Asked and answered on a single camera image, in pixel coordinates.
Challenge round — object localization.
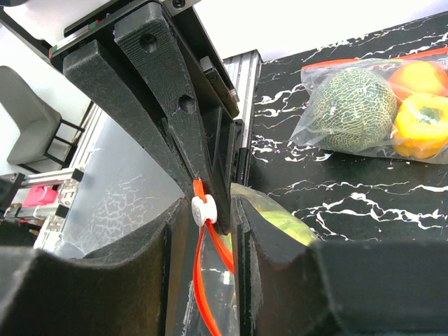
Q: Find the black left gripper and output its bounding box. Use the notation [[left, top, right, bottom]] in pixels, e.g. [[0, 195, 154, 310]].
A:
[[0, 0, 241, 235]]

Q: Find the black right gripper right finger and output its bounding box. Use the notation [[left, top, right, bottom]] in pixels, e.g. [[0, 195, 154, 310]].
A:
[[232, 197, 447, 335]]

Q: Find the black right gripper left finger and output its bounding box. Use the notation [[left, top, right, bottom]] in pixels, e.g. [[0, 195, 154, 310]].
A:
[[1, 198, 190, 335]]

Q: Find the green cabbage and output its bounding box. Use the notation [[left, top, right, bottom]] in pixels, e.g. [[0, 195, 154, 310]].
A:
[[256, 208, 318, 246]]

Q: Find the netted green melon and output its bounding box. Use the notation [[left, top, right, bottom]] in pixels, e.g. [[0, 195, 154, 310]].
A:
[[307, 67, 398, 153]]

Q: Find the orange yellow bell pepper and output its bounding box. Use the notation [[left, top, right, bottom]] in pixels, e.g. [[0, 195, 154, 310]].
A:
[[393, 93, 447, 160]]

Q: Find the orange fruit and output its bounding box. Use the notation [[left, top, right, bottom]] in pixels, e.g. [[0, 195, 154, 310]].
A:
[[388, 61, 447, 101]]

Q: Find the grey chair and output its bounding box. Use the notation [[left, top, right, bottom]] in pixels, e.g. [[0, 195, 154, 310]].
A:
[[1, 66, 85, 174]]

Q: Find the aluminium frame rail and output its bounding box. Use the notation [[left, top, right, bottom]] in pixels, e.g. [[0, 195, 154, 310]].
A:
[[0, 48, 263, 253]]

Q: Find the pink object behind frame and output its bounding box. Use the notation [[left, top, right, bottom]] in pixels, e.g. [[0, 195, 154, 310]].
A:
[[22, 186, 58, 207]]

